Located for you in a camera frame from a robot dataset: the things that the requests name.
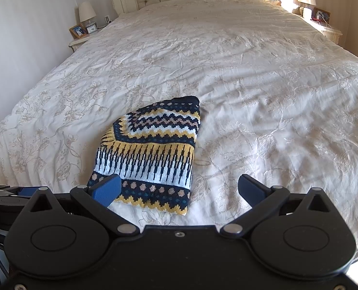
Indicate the small white device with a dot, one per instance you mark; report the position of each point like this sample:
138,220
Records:
307,13

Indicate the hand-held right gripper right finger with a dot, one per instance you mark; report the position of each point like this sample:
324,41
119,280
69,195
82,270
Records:
251,187

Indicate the cream carved nightstand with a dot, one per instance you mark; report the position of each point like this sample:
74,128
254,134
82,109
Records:
77,43
331,32

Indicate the small white alarm clock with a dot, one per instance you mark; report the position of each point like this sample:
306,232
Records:
91,29

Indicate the bed with cream floral bedspread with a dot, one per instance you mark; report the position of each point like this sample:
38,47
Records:
227,66

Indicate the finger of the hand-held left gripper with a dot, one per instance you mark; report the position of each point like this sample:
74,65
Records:
25,191

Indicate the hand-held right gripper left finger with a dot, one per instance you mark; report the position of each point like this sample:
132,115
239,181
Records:
108,189

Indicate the dark wooden photo frame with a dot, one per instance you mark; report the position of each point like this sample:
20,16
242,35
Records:
323,14

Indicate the navy yellow patterned knit sweater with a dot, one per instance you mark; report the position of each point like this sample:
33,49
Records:
154,157

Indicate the beige pillow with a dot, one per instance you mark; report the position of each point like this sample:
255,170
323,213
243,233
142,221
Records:
275,2

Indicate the white wall outlet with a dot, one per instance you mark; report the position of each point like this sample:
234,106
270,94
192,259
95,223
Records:
108,19

